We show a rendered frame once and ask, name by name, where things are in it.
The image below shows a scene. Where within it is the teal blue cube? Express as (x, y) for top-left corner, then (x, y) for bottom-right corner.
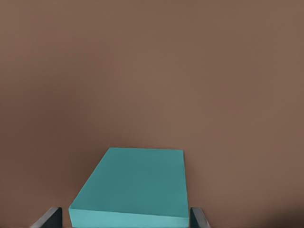
(68, 147), (190, 228)

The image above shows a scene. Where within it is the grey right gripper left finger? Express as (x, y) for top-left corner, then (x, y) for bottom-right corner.
(30, 207), (63, 228)

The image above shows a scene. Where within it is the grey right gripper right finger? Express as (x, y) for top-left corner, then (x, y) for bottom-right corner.
(190, 207), (211, 228)

